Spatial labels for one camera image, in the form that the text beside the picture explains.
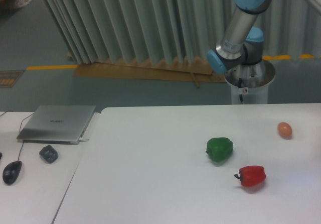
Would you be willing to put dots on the green bell pepper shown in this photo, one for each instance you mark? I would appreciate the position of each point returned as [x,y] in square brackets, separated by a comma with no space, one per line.
[219,149]

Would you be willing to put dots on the pale green pleated curtain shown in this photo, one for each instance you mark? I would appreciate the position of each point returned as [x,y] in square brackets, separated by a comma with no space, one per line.
[97,30]

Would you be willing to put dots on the flat brown cardboard sheet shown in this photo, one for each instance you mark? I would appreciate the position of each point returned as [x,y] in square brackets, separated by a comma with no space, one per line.
[197,71]

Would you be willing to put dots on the black computer mouse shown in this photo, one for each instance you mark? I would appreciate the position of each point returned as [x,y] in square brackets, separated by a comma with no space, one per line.
[11,172]

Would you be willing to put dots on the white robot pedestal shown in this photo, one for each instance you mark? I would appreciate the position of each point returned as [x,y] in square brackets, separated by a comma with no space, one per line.
[245,95]

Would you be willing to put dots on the red bell pepper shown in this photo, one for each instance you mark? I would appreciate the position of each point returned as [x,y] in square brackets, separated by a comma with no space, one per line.
[250,176]

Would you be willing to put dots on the floor warning sign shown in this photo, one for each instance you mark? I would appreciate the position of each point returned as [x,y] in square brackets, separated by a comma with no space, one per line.
[10,77]

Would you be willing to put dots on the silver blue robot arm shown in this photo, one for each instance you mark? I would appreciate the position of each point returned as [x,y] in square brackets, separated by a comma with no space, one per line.
[242,43]

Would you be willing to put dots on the small black controller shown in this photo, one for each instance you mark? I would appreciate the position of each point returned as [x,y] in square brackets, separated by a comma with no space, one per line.
[49,154]

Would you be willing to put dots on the grey closed laptop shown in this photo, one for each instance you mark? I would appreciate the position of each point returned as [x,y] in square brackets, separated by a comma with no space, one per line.
[57,124]

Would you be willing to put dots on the brown egg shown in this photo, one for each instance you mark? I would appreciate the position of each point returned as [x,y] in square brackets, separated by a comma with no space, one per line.
[284,130]

